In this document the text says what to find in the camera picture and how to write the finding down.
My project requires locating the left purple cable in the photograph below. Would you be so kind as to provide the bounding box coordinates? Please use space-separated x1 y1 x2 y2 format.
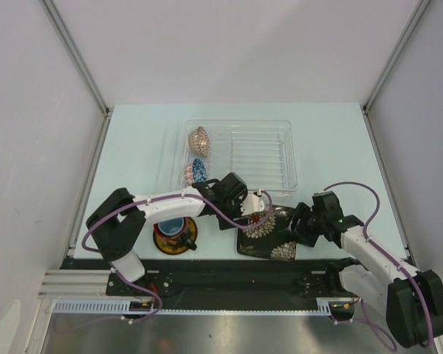
81 190 274 254

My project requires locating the white slotted cable duct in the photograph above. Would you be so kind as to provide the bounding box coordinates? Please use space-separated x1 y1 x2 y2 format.
52 299 345 316

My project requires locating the brown patterned bowl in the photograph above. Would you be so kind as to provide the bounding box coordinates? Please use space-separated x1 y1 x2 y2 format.
188 126 210 157

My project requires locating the square black floral plate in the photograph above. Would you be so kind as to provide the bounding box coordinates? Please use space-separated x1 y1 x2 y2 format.
236 205 297 261

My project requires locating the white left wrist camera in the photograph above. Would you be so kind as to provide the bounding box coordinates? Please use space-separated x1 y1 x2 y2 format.
240 189 265 216

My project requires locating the red black mug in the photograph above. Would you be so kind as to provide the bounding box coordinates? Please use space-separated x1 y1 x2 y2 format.
153 216 199 251

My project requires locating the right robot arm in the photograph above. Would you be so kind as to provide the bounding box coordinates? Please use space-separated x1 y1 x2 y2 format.
291 192 443 348

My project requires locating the blue patterned bowl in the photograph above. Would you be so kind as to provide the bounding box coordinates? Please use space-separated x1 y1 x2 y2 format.
192 159 207 183

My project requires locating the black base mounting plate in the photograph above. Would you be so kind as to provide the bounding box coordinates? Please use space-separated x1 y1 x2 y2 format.
61 258 359 322

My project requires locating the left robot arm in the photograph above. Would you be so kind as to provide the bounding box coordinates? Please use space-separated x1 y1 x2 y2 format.
83 173 248 295

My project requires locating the white wire dish rack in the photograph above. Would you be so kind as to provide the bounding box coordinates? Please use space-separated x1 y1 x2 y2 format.
171 119 298 198

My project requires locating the round black yellow saucer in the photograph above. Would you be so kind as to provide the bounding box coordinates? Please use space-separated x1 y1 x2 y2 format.
152 217 199 256

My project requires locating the purple cable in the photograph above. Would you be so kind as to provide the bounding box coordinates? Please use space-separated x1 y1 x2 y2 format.
315 180 443 351
81 190 274 254

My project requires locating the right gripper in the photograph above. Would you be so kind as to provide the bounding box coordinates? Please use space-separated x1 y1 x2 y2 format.
278 202 326 248

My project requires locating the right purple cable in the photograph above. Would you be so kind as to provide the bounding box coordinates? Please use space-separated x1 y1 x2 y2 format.
315 180 443 351

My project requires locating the aluminium frame rail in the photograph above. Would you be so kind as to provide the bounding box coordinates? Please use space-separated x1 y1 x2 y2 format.
40 0 111 115

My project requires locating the red patterned white bowl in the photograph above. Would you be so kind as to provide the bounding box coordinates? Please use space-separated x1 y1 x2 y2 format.
184 162 194 185

